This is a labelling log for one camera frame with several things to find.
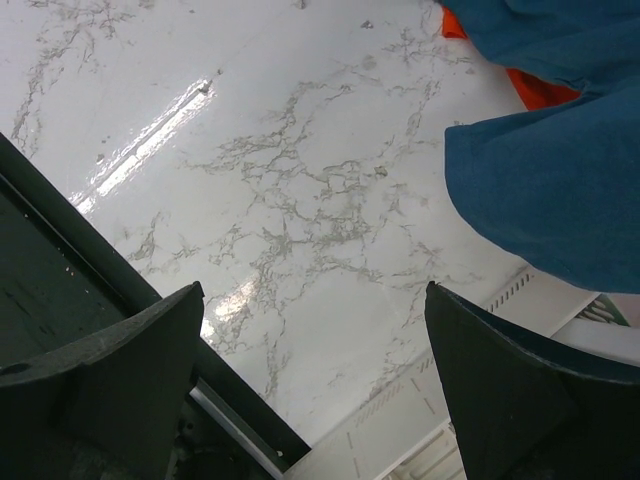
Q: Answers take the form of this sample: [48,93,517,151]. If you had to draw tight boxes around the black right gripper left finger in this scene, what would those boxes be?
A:
[1,282,204,479]

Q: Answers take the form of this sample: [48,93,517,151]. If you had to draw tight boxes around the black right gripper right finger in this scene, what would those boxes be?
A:
[425,282,639,479]

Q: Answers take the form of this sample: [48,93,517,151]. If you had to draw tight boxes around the blue t shirt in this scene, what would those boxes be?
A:
[444,1,639,294]

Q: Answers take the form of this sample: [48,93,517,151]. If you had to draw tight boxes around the orange t shirt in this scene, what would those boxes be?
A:
[442,7,580,111]

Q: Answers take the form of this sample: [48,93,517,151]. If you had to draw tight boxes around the white slotted tray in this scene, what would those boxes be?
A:
[279,264,640,480]

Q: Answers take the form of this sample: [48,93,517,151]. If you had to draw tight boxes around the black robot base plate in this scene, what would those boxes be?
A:
[0,132,312,480]

